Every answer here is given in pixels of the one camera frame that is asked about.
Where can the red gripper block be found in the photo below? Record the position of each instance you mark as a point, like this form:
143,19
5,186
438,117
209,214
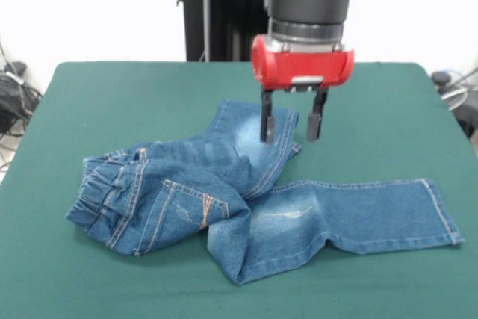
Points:
298,67

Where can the blue denim jeans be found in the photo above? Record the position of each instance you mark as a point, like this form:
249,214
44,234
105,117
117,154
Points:
261,222

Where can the grey swivel chair base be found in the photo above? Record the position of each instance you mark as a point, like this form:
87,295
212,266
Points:
457,98
15,68

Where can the dark green table cloth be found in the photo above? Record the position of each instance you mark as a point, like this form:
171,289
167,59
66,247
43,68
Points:
112,110

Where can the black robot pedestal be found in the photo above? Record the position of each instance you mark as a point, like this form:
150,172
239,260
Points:
224,9

